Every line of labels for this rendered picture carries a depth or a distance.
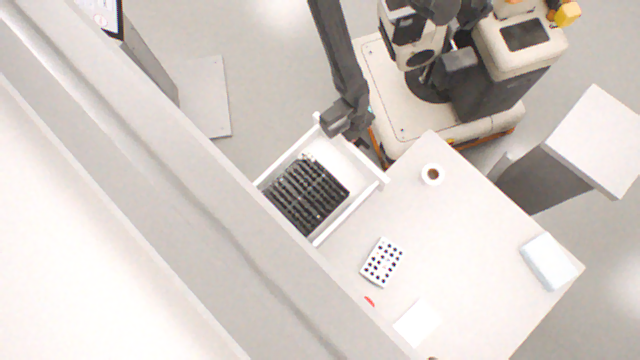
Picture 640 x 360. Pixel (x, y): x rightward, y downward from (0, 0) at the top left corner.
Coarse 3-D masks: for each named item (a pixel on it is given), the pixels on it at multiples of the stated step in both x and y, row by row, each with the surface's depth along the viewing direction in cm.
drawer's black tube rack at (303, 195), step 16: (304, 160) 131; (288, 176) 128; (304, 176) 128; (320, 176) 128; (272, 192) 129; (288, 192) 130; (304, 192) 127; (320, 192) 127; (336, 192) 127; (288, 208) 126; (304, 208) 126; (320, 208) 126; (304, 224) 125
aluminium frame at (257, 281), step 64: (0, 0) 18; (64, 0) 17; (0, 64) 16; (64, 64) 17; (128, 64) 16; (64, 128) 16; (128, 128) 16; (192, 128) 16; (128, 192) 15; (192, 192) 16; (256, 192) 15; (192, 256) 14; (256, 256) 14; (320, 256) 14; (256, 320) 14; (320, 320) 14; (384, 320) 14
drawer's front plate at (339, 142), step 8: (320, 128) 134; (336, 136) 128; (336, 144) 134; (344, 144) 128; (352, 144) 127; (344, 152) 133; (352, 152) 127; (360, 152) 127; (352, 160) 133; (360, 160) 127; (368, 160) 126; (360, 168) 133; (368, 168) 126; (376, 168) 125; (368, 176) 133; (376, 176) 126; (384, 176) 125; (384, 184) 126
